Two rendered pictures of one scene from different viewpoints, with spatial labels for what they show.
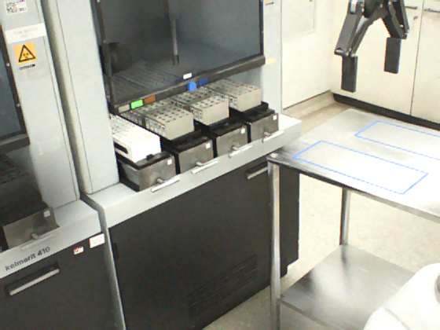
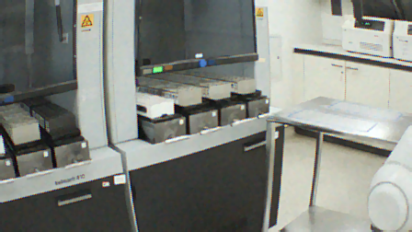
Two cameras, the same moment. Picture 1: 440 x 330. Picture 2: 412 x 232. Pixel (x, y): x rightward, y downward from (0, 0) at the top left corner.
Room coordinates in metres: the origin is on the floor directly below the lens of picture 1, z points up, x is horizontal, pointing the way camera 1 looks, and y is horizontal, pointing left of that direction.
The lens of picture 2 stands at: (0.14, 0.09, 1.17)
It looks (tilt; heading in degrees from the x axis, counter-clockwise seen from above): 14 degrees down; 359
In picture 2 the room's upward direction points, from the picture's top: 1 degrees counter-clockwise
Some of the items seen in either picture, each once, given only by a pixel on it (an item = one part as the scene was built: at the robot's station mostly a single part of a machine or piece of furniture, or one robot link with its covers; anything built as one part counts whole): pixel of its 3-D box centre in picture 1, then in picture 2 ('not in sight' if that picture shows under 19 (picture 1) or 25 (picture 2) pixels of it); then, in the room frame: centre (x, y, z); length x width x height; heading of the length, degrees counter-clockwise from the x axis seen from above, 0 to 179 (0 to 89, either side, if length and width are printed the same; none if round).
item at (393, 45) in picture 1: (392, 55); (357, 6); (1.10, -0.36, 1.22); 0.03 x 0.01 x 0.07; 39
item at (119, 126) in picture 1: (121, 137); (141, 104); (1.65, 0.31, 0.83); 0.30 x 0.10 x 0.06; 39
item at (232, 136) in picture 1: (174, 114); (183, 100); (1.95, 0.15, 0.78); 0.73 x 0.14 x 0.09; 39
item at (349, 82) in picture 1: (349, 73); (336, 2); (1.02, -0.25, 1.22); 0.03 x 0.01 x 0.07; 39
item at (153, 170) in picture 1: (102, 140); (126, 112); (1.76, 0.39, 0.78); 0.73 x 0.14 x 0.09; 39
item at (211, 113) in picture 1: (214, 112); (218, 91); (1.77, 0.01, 0.85); 0.12 x 0.02 x 0.06; 128
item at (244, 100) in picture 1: (247, 100); (245, 87); (1.86, -0.11, 0.85); 0.12 x 0.02 x 0.06; 128
